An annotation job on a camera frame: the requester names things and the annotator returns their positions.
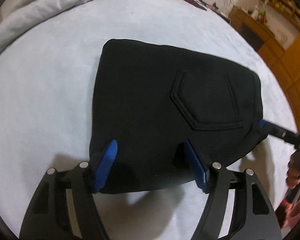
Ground right hand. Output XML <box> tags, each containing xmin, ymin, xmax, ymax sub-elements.
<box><xmin>286</xmin><ymin>151</ymin><xmax>300</xmax><ymax>189</ymax></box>

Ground white bed sheet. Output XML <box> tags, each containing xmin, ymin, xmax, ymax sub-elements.
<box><xmin>0</xmin><ymin>0</ymin><xmax>296</xmax><ymax>239</ymax></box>

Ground wooden desk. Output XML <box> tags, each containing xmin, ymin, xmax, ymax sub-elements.
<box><xmin>230</xmin><ymin>8</ymin><xmax>300</xmax><ymax>94</ymax></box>

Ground black pants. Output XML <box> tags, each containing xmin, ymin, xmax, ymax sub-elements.
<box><xmin>89</xmin><ymin>39</ymin><xmax>264</xmax><ymax>194</ymax></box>

